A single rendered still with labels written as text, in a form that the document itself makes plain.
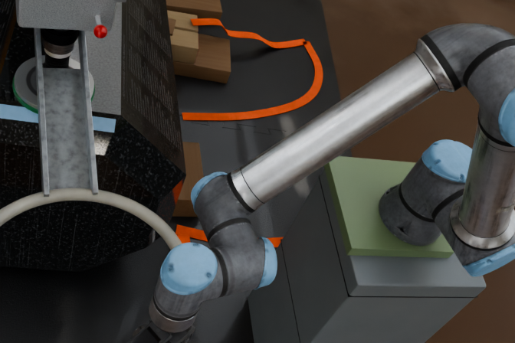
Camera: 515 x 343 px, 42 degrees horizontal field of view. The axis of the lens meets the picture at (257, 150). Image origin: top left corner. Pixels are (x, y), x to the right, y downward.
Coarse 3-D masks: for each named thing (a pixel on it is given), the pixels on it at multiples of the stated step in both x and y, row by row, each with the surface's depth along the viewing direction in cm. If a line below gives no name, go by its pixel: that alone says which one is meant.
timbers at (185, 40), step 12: (168, 12) 322; (180, 12) 325; (180, 24) 319; (192, 24) 322; (180, 36) 314; (192, 36) 316; (180, 48) 311; (192, 48) 311; (180, 60) 317; (192, 60) 317
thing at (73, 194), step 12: (60, 192) 156; (72, 192) 157; (84, 192) 158; (108, 192) 159; (12, 204) 150; (24, 204) 151; (36, 204) 153; (108, 204) 160; (120, 204) 159; (132, 204) 159; (0, 216) 147; (12, 216) 149; (144, 216) 158; (156, 216) 158; (156, 228) 157; (168, 228) 156; (168, 240) 155; (180, 240) 156
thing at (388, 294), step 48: (288, 240) 220; (336, 240) 186; (288, 288) 217; (336, 288) 183; (384, 288) 176; (432, 288) 180; (480, 288) 184; (288, 336) 214; (336, 336) 197; (384, 336) 202
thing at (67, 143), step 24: (48, 72) 170; (72, 72) 172; (48, 96) 167; (72, 96) 169; (48, 120) 164; (72, 120) 167; (48, 144) 162; (72, 144) 164; (48, 168) 160; (72, 168) 162; (96, 168) 159; (48, 192) 153; (96, 192) 157
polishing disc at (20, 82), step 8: (24, 64) 186; (32, 64) 187; (72, 64) 192; (16, 72) 184; (24, 72) 185; (32, 72) 185; (88, 72) 192; (16, 80) 182; (24, 80) 183; (32, 80) 184; (16, 88) 180; (24, 88) 181; (32, 88) 182; (24, 96) 179; (32, 96) 180; (32, 104) 179
